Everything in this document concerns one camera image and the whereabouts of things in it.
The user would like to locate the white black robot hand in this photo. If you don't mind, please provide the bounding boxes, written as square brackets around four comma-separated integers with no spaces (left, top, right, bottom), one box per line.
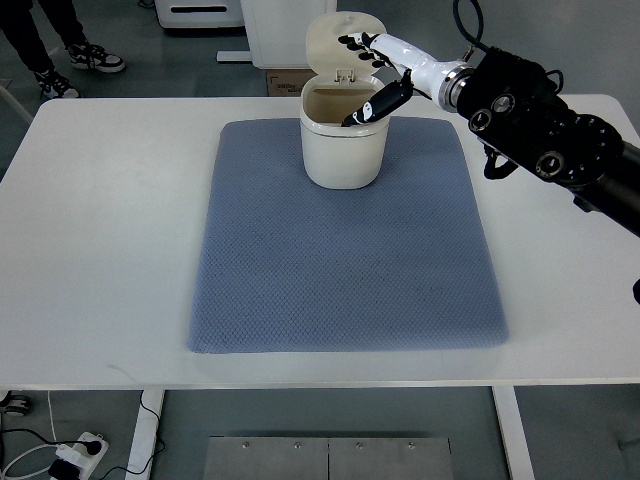
[338,32,472,127]

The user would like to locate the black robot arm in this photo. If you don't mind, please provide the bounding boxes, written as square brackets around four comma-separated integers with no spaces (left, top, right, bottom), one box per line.
[449,2,639,234]

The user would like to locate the white trash bin with lid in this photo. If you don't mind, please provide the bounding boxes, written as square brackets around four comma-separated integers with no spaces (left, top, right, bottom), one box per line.
[300,11,389,189]

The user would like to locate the cardboard box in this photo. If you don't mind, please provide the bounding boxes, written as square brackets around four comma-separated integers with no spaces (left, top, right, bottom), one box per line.
[266,69,316,97]

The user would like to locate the white cabinet stand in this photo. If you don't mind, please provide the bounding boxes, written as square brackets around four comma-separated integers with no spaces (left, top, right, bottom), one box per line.
[216,0,337,70]

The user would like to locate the blue textured mat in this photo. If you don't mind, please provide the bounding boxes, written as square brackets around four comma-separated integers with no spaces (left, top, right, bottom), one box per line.
[188,117,508,354]

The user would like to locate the white appliance with slot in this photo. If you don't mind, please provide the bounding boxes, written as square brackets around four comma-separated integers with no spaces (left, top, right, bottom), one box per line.
[154,0,245,35]

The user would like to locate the left black white sneaker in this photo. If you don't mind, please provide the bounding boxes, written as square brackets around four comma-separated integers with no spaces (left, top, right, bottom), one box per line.
[67,43,126,74]

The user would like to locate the black white sneaker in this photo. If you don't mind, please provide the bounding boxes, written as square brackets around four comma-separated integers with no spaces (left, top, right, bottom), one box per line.
[67,43,126,74]
[34,70,81,99]

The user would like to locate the white table leg right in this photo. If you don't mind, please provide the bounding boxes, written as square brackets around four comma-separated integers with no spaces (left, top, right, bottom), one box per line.
[492,386,535,480]

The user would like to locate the white table leg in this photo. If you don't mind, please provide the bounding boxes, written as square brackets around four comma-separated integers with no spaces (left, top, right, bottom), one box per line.
[492,386,535,480]
[125,389,165,480]

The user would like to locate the right black white sneaker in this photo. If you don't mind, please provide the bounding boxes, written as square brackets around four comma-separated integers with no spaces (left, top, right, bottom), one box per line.
[34,70,81,99]

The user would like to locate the person's black trouser legs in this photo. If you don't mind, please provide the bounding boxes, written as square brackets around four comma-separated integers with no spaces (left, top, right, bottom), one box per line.
[1,0,87,73]

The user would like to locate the white table leg left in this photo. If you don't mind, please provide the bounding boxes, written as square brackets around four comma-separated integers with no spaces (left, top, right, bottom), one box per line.
[125,389,165,480]

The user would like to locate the white power strip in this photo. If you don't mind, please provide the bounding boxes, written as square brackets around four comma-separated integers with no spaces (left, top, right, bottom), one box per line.
[55,432,109,474]

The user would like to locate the caster wheel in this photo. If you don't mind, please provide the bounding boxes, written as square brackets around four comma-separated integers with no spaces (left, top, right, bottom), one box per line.
[0,390,31,416]

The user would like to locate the black power cable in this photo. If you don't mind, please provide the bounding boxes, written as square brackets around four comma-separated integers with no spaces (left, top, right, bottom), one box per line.
[74,390,166,480]

